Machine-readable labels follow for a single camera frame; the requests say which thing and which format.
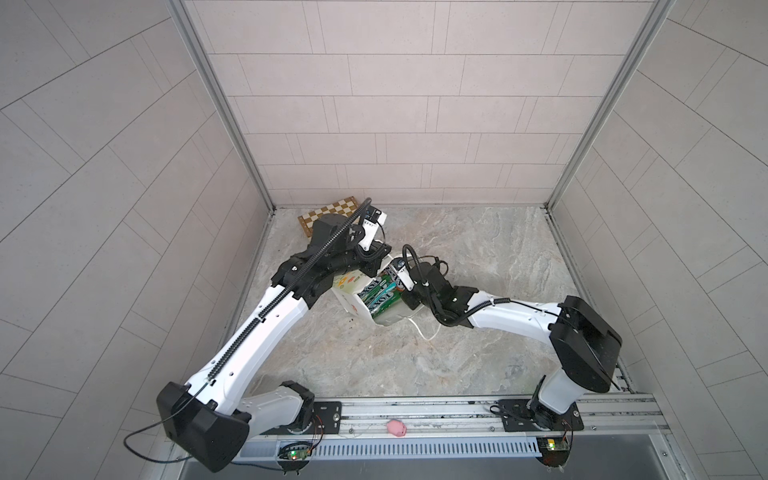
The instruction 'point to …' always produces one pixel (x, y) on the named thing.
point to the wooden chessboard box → (343, 207)
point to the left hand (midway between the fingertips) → (396, 246)
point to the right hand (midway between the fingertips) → (400, 281)
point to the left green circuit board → (295, 451)
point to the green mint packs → (381, 294)
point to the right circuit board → (553, 451)
